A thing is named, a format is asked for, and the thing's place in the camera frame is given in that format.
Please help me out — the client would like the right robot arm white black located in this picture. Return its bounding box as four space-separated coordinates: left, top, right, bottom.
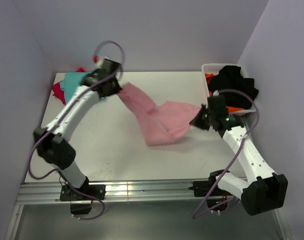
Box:
190 95 288 219

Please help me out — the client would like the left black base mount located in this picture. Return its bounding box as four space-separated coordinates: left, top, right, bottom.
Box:
59 184 106 220

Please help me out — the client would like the folded red t shirt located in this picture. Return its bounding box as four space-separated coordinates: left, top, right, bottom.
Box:
51 67 85 105

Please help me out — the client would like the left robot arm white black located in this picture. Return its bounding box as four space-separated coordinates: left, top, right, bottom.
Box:
32 58 122 200

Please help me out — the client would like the aluminium rail frame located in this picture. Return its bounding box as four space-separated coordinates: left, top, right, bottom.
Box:
4 117 293 240

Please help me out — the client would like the orange t shirt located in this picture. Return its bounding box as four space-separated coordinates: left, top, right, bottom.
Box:
205 73 244 113

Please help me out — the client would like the folded teal t shirt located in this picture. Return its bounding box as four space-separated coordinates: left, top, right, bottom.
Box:
59 72 88 104

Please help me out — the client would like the white plastic basket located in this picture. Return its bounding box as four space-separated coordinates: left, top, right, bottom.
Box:
201 63 256 116

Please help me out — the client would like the pink t shirt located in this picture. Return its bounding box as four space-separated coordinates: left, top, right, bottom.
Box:
117 82 201 146

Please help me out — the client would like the black t shirt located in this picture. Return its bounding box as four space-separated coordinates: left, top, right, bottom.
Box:
208 65 259 110

